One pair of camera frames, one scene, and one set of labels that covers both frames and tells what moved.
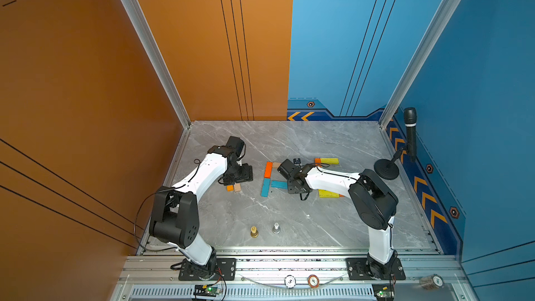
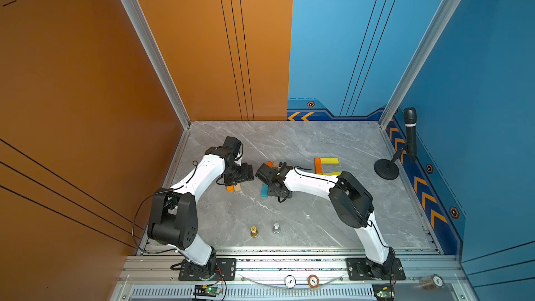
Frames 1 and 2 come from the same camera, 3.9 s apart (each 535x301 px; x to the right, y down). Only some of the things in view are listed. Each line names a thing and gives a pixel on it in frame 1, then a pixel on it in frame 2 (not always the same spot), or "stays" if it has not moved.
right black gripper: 290,189 to 284,195
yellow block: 330,160 stays
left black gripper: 247,175 stays
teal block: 266,187 stays
